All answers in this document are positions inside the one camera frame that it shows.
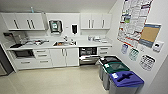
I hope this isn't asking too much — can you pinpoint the black built-in dishwasher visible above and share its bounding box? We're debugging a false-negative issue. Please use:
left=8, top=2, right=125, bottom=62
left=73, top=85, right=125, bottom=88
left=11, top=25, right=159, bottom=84
left=78, top=46, right=101, bottom=66

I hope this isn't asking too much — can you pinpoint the chrome sink faucet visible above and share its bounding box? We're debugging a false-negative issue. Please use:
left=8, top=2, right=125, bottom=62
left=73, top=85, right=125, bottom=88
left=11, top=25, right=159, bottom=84
left=63, top=35, right=69, bottom=43

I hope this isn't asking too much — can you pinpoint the white drawer unit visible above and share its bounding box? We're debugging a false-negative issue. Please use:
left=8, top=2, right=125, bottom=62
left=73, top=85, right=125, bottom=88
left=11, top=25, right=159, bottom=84
left=14, top=48, right=54, bottom=70
left=98, top=46, right=113, bottom=58

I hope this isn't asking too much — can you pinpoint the steel kitchen sink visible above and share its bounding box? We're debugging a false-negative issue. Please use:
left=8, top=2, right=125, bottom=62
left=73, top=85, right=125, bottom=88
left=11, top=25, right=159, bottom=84
left=53, top=40, right=77, bottom=47

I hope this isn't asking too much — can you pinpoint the white two-door base cabinet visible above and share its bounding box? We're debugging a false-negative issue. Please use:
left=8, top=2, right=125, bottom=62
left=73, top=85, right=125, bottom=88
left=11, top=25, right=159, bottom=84
left=49, top=47, right=80, bottom=68

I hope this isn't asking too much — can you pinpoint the steel paper towel dispenser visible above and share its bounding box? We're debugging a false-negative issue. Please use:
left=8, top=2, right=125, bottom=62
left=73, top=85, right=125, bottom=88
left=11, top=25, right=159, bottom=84
left=48, top=19, right=64, bottom=35

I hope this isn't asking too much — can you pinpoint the grey bin green lid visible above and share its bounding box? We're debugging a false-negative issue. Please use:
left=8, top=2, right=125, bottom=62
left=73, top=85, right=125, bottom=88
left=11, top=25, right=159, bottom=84
left=101, top=61, right=131, bottom=91

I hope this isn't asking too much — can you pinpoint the grey bin blue lid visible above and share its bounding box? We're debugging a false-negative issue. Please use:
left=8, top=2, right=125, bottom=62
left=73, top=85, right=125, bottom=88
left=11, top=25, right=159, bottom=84
left=108, top=70, right=145, bottom=94

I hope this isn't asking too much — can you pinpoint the black built-in oven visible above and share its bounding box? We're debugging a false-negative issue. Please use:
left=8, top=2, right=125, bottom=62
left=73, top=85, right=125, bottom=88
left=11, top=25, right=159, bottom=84
left=11, top=49, right=36, bottom=60

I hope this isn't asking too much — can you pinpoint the blue spray bottle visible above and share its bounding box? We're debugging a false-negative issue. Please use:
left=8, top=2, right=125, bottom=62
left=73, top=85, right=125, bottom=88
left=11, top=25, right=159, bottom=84
left=30, top=6, right=35, bottom=14

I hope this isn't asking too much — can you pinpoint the black coffee machine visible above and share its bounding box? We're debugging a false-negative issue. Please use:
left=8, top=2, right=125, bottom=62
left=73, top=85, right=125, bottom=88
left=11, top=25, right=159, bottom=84
left=3, top=32, right=22, bottom=48

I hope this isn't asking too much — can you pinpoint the steel refrigerator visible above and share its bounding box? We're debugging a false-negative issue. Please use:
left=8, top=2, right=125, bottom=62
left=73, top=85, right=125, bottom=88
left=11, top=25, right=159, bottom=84
left=0, top=49, right=14, bottom=77

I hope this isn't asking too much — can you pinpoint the small white wall sheet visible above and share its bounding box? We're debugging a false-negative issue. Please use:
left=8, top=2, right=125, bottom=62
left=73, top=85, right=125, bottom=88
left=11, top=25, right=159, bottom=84
left=128, top=47, right=140, bottom=63
left=139, top=54, right=156, bottom=72
left=120, top=43, right=129, bottom=55

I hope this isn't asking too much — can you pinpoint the large colourful wall poster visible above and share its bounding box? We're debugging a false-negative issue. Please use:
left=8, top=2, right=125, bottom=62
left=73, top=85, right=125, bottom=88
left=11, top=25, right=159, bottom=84
left=116, top=0, right=155, bottom=46

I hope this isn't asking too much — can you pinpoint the yellowish wall paper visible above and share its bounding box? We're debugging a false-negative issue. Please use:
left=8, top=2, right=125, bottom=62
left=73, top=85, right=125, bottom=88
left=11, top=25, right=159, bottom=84
left=138, top=22, right=163, bottom=49

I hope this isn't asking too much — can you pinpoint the white wall thermostat box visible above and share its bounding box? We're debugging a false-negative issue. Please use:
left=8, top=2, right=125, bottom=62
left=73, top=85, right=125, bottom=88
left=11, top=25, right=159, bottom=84
left=152, top=40, right=165, bottom=53

